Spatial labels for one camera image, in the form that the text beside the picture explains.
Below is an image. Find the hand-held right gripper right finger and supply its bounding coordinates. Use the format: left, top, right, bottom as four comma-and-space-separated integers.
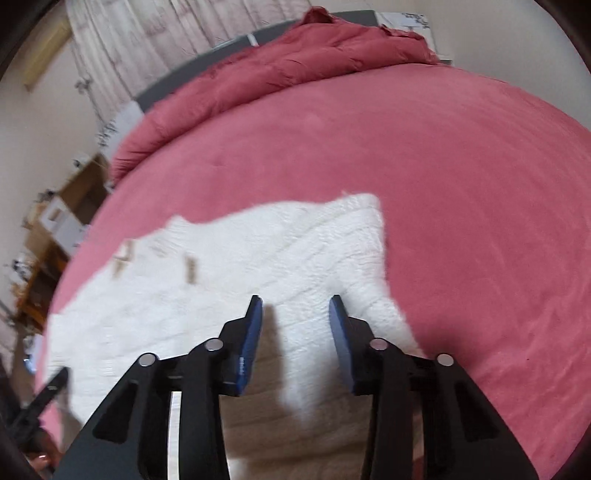
328, 295, 539, 480

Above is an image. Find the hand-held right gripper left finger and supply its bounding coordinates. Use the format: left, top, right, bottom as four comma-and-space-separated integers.
53, 295, 265, 480

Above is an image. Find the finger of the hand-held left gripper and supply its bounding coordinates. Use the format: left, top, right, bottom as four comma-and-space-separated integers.
33, 367, 71, 412

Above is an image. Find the white knit sweater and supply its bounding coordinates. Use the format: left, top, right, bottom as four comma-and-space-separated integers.
44, 193, 426, 480

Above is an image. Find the wooden cabinet with white drawers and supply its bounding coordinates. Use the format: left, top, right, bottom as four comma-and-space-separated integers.
33, 196, 89, 253

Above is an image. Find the red fleece bed blanket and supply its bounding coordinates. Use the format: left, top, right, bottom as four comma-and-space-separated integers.
39, 62, 591, 480

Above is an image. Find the wooden desk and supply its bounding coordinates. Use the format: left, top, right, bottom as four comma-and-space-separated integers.
60, 154, 112, 223

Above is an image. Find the grey and white headboard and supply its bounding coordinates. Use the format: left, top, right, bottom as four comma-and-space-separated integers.
95, 8, 445, 163

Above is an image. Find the red quilted duvet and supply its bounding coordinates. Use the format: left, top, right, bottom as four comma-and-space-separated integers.
108, 7, 440, 186

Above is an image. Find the wall air conditioner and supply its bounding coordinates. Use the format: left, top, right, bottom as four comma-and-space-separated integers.
22, 14, 73, 92

